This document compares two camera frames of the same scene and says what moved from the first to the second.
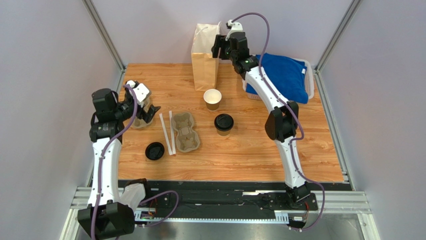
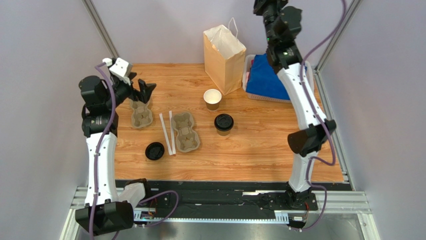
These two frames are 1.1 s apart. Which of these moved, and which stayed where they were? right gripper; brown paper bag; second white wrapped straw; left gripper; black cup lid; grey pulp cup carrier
Moved: brown paper bag; right gripper; left gripper
Stayed: second white wrapped straw; black cup lid; grey pulp cup carrier
